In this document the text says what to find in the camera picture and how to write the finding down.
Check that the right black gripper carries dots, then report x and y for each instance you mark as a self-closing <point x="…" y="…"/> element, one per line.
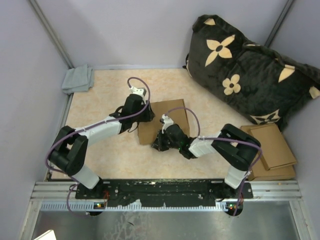
<point x="157" y="143"/>

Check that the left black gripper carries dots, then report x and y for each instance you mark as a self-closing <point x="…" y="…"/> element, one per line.
<point x="149" y="115"/>

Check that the brown cardboard box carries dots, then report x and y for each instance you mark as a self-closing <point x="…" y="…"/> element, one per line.
<point x="147" y="131"/>

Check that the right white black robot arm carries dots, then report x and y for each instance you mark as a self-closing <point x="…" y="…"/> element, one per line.
<point x="237" y="147"/>

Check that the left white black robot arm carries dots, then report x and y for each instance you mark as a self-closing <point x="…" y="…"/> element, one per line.
<point x="69" y="149"/>

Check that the lower folded cardboard box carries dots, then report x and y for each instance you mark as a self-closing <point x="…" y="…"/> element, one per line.
<point x="259" y="173"/>

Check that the folded cardboard box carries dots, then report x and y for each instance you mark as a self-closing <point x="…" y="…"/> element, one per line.
<point x="276" y="153"/>
<point x="259" y="173"/>

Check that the upper folded cardboard box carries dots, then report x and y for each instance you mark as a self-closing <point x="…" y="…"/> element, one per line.
<point x="276" y="153"/>

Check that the folded grey cloth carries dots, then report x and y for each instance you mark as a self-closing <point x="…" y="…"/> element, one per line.
<point x="79" y="79"/>

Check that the black plush flower-pattern bag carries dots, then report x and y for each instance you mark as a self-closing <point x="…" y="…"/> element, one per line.
<point x="257" y="82"/>

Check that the white paper corner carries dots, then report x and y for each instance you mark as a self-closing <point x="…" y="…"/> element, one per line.
<point x="48" y="235"/>

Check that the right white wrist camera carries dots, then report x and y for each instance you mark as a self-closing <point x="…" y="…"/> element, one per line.
<point x="166" y="122"/>

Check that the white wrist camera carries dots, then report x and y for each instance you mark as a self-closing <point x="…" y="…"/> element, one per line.
<point x="140" y="91"/>
<point x="166" y="122"/>

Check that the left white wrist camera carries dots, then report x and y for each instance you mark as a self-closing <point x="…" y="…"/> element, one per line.
<point x="140" y="91"/>

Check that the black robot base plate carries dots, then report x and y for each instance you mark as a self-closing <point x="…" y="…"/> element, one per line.
<point x="159" y="192"/>

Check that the aluminium front rail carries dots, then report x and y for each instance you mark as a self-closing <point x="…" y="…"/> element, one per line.
<point x="60" y="195"/>

